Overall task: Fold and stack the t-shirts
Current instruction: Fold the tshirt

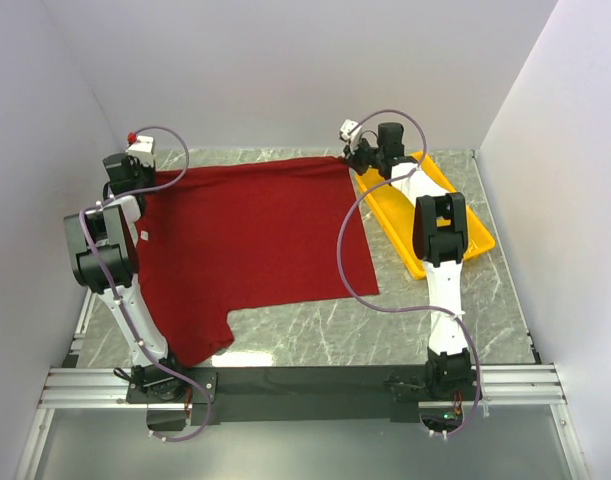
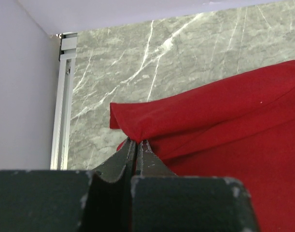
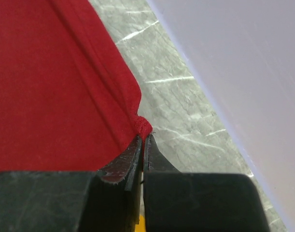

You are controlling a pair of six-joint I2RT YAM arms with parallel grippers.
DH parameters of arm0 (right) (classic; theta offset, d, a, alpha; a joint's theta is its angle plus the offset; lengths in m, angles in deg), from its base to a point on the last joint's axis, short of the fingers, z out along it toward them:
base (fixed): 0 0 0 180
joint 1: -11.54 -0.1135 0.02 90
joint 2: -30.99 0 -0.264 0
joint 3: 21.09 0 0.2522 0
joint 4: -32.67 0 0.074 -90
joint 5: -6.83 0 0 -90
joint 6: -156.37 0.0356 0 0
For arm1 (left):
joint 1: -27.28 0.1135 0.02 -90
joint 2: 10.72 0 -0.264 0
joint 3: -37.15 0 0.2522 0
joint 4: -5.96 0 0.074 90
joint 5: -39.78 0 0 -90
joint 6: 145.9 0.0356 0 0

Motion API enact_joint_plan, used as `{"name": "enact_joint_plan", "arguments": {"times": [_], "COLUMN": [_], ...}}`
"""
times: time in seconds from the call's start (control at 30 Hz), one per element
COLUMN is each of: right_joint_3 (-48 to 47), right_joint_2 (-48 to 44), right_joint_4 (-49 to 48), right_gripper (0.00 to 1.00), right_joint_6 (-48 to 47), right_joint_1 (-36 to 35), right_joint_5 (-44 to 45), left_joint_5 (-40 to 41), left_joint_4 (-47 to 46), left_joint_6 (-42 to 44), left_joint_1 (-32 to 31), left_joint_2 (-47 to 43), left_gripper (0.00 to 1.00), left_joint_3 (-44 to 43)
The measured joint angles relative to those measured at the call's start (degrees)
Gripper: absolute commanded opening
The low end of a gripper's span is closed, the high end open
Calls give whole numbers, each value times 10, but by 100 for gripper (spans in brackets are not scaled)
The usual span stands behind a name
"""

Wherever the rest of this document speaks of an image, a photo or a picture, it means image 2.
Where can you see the red t shirt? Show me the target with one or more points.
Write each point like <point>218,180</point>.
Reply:
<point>242,127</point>

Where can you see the aluminium rail frame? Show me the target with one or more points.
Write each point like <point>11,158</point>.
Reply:
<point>61,130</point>

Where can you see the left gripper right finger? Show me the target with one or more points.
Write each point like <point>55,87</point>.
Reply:
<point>148,164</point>

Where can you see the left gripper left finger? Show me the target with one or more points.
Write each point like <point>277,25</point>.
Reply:
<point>112,169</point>

